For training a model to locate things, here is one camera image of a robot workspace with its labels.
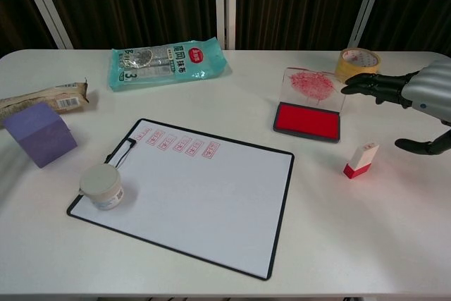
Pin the teal cloth package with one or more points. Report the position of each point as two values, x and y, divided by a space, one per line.
169 65

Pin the small white jar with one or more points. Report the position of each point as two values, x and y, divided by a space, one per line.
100 184

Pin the red and white stamp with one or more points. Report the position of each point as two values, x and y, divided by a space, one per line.
359 163

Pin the red ink pad case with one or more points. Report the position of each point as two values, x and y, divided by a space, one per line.
306 121

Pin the black-rimmed clipboard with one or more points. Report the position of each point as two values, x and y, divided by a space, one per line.
131 144

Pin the white paper sheet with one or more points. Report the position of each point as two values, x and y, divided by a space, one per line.
194 202

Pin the white frame post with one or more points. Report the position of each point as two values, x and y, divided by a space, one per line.
369 5
45 5
225 5

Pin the brown snack wrapper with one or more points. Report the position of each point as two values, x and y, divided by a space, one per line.
63 98

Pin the purple box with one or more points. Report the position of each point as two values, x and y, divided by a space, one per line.
38 135

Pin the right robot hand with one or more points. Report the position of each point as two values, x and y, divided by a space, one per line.
430 89

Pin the dark pleated curtain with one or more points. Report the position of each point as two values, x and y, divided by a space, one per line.
134 1
415 1
17 15
299 1

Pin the yellow tape roll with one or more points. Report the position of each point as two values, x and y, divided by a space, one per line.
341 70

